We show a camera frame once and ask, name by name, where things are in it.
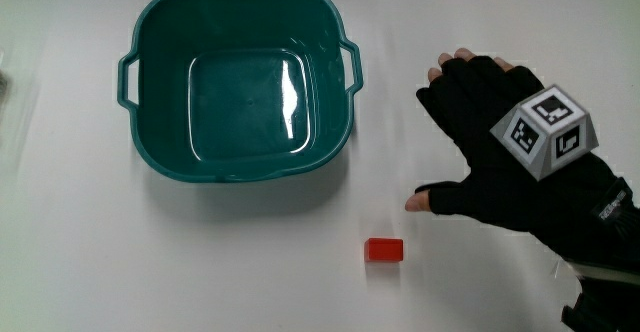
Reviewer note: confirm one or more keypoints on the person's right forearm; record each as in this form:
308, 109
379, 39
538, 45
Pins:
607, 302

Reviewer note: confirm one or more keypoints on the person's right hand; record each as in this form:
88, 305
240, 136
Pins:
480, 117

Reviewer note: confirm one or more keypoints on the green plastic tub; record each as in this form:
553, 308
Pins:
240, 97

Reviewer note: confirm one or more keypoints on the red block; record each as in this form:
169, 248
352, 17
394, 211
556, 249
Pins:
383, 250

